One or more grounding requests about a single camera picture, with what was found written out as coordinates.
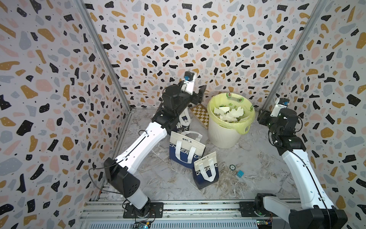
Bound navy white tote bag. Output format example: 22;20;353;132
169;131;205;169

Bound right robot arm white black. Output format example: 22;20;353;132
254;108;348;229

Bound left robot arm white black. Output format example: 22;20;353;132
102;83;206;218

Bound wooden checkerboard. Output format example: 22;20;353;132
189;104;209;129

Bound yellow-green bin liner bag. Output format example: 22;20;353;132
207;93;255;134

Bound paper scraps in bin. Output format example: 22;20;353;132
213;106;245;123

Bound white plastic trash bin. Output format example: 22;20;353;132
208;116;254;149

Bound small teal cube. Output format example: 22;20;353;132
236;170;244;177

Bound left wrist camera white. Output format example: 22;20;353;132
181;71;197;95

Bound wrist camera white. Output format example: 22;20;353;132
181;71;197;95
270;98;289;117

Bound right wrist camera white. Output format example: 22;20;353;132
270;98;289;117

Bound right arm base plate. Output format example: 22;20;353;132
239;200;277;217

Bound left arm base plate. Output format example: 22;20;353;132
123;201;164;219

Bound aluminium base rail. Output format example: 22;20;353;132
79;199;290;229

